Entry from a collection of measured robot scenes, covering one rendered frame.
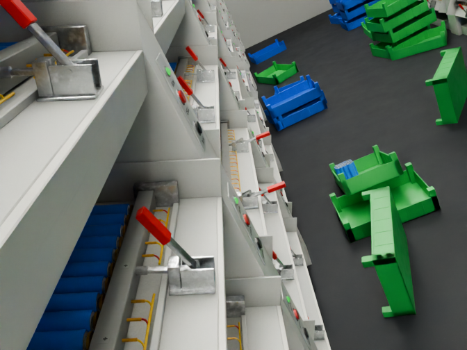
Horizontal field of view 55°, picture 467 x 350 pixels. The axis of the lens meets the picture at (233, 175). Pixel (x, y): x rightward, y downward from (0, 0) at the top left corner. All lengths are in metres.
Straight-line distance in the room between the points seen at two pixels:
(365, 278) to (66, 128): 1.21
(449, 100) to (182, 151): 1.56
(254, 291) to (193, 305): 0.24
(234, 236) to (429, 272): 0.88
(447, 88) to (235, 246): 1.48
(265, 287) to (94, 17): 0.39
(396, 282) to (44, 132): 1.03
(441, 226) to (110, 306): 1.25
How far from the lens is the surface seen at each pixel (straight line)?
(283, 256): 1.03
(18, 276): 0.19
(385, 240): 1.19
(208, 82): 1.03
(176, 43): 1.20
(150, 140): 0.52
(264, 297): 0.64
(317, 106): 2.54
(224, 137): 1.13
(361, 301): 1.35
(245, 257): 0.60
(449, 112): 2.00
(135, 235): 0.44
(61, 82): 0.33
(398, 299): 1.24
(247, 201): 0.86
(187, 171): 0.53
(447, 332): 1.24
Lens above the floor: 0.96
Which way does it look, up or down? 25 degrees down
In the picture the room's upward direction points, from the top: 27 degrees counter-clockwise
